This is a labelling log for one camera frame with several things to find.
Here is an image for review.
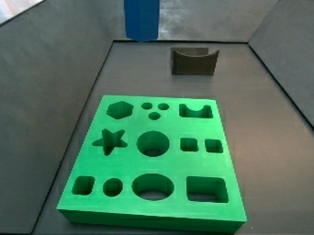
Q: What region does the blue hexagonal prism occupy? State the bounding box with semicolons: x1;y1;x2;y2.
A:
124;0;158;41

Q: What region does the green shape sorting board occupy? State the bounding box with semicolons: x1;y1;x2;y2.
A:
57;95;247;233

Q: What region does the black curved holder block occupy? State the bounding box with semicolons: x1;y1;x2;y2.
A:
170;48;219;75

